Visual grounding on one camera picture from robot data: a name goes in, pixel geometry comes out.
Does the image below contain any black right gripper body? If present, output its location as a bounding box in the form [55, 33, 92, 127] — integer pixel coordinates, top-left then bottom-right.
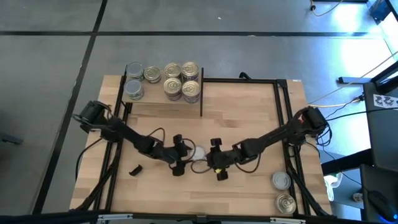
[207, 138, 240, 182]

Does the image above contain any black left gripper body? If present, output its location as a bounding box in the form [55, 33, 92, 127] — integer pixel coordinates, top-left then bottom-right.
[164, 134, 187, 177]

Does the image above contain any green label tuna can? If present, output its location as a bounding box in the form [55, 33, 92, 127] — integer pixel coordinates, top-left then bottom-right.
[190, 145, 207, 162]
[126, 61, 146, 82]
[124, 79, 146, 101]
[272, 171, 292, 191]

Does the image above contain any wooden shelf board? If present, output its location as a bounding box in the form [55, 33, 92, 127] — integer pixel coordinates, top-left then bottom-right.
[122, 66, 202, 106]

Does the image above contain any small black plastic part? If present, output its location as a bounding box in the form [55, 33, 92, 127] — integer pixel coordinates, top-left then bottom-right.
[129, 164, 144, 177]

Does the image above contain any white plastic object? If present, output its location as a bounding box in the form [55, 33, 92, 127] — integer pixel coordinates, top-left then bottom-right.
[323, 172, 345, 202]

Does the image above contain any black desk leg bar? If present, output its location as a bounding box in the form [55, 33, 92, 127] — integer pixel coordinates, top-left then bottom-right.
[321, 148, 374, 175]

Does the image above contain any black flat stand base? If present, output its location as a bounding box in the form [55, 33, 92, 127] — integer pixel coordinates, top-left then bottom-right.
[338, 76, 374, 85]

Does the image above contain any black low desk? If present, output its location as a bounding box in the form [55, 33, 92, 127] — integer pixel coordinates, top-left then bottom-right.
[359, 164, 398, 224]

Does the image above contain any black computer mouse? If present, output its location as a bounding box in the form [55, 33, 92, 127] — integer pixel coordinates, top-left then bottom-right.
[368, 190, 397, 222]

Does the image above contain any white paper with black marks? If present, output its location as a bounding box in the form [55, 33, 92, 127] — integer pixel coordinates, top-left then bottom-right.
[374, 93, 398, 110]

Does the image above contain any blue box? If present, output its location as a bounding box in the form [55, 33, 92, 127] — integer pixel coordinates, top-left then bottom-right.
[366, 0, 393, 23]

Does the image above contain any black metal table frame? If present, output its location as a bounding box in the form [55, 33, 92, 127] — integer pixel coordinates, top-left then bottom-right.
[0, 77, 398, 224]

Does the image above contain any silver metal bracket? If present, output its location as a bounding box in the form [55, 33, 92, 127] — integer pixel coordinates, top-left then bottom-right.
[98, 213, 133, 223]
[269, 217, 307, 224]

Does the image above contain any black floor cable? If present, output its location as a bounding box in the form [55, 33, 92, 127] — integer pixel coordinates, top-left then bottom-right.
[75, 136, 103, 182]

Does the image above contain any black cable tangle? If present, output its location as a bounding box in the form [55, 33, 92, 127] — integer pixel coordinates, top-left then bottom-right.
[309, 95, 366, 187]

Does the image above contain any yellow floor cable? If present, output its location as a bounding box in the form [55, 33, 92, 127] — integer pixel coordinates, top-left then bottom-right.
[307, 98, 363, 109]

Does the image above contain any white floor cable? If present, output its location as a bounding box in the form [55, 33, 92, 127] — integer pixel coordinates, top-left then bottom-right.
[307, 51, 398, 105]

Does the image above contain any thin yellow cable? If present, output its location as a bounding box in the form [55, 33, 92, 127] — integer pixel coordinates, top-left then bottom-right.
[310, 0, 345, 17]

